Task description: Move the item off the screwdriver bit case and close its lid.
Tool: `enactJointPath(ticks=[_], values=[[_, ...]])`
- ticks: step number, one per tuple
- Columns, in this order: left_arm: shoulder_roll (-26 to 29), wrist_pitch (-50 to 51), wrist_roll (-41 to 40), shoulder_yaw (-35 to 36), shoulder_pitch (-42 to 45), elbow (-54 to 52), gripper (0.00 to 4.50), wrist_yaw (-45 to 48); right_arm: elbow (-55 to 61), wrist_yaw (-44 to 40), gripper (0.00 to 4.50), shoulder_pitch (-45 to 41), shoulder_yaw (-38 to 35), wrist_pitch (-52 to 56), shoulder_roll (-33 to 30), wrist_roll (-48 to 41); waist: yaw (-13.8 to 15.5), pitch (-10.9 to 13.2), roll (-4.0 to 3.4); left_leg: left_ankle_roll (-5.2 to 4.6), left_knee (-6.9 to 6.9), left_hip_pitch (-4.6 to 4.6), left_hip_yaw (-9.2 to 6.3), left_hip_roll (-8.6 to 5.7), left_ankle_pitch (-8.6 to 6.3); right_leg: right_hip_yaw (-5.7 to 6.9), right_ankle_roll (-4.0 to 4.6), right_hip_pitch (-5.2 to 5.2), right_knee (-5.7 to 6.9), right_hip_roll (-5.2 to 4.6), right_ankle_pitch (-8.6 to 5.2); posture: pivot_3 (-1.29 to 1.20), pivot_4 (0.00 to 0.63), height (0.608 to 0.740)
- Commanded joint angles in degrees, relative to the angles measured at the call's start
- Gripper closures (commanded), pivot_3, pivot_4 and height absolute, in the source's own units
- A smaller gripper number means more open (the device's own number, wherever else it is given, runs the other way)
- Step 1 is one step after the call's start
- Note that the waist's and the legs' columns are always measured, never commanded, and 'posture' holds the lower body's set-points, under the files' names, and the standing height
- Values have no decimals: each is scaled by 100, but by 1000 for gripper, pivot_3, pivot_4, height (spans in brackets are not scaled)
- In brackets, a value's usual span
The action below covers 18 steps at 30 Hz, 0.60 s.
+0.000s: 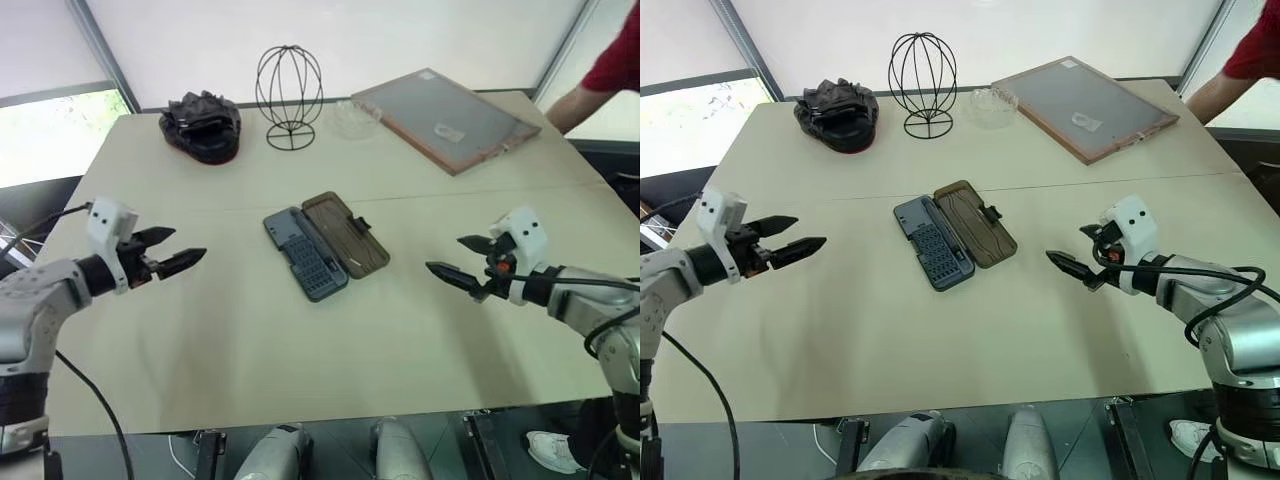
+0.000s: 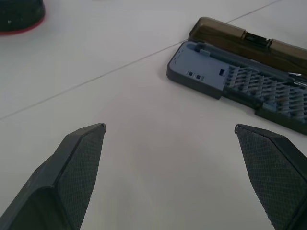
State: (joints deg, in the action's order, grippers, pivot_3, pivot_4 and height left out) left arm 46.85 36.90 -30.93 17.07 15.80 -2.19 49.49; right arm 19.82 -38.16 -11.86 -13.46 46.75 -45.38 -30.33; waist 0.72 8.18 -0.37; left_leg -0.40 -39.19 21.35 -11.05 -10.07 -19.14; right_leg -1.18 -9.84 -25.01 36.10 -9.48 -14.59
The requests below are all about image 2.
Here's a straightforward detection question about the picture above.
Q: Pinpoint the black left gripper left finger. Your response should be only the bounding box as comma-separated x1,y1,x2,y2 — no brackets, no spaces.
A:
0,123,106,230

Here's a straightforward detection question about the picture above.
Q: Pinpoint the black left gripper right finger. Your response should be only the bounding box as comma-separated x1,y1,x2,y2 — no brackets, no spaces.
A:
234,124,307,230

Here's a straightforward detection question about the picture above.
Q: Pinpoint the grey screwdriver bit tray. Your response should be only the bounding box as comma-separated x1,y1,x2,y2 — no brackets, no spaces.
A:
166,16,307,135

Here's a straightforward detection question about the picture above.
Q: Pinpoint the black round object red rim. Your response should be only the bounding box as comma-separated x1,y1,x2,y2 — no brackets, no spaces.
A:
0,0,46,36

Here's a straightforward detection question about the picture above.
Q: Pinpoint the grey screwdriver handle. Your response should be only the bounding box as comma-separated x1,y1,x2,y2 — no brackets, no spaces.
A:
194,42,307,85

